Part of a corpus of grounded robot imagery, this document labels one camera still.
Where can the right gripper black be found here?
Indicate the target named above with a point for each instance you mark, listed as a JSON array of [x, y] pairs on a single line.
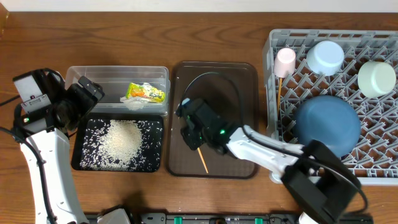
[[189, 133]]

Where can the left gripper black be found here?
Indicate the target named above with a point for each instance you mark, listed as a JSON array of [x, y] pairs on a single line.
[[88, 102]]

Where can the wooden chopstick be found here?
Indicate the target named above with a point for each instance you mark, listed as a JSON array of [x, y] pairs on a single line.
[[202, 160], [279, 94]]

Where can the white paper napkin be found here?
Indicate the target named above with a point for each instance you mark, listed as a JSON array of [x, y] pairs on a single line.
[[134, 103]]

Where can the green yellow snack wrapper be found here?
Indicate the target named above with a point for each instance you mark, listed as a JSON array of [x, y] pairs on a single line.
[[145, 92]]

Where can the pink plastic cup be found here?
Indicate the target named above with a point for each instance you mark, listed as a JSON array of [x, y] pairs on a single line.
[[284, 63]]

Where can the large dark blue bowl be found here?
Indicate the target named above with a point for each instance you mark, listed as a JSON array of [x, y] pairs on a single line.
[[330, 120]]

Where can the light blue small bowl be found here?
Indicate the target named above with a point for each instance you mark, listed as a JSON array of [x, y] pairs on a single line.
[[325, 58]]

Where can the mint green small bowl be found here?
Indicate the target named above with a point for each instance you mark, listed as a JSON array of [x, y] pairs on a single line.
[[376, 79]]

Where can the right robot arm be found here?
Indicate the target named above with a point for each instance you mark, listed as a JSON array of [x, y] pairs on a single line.
[[318, 181]]

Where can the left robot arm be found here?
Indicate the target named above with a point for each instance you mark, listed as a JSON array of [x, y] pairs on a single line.
[[51, 111]]

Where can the clear plastic waste bin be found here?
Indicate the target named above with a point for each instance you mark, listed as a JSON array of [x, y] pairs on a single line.
[[115, 81]]

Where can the grey plastic dishwasher rack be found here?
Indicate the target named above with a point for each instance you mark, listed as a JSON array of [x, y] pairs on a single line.
[[374, 158]]

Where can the brown plastic serving tray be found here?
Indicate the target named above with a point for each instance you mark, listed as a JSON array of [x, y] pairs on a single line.
[[211, 81]]

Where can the black plastic tray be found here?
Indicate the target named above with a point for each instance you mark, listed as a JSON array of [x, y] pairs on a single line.
[[152, 155]]

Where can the spilled white rice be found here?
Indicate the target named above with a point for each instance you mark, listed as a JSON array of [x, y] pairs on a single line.
[[119, 144]]

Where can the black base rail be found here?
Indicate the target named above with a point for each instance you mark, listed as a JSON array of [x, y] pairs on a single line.
[[161, 218]]

